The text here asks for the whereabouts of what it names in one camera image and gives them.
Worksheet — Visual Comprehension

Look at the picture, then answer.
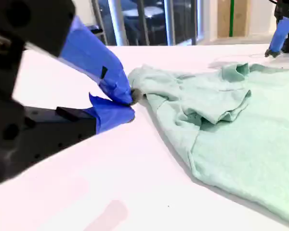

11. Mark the pale green T-shirt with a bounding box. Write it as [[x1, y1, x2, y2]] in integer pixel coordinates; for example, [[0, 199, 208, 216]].
[[127, 63, 289, 228]]

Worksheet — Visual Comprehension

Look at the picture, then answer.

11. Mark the grey metal pole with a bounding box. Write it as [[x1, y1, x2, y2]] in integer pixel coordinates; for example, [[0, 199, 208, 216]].
[[107, 0, 130, 46], [163, 0, 176, 46]]

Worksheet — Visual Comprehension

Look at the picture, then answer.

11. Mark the wooden panel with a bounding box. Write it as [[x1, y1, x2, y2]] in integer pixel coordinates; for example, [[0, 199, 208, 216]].
[[217, 0, 250, 38]]

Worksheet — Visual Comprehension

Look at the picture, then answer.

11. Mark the green strip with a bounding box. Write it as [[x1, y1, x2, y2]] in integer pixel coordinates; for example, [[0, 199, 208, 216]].
[[228, 0, 235, 37]]

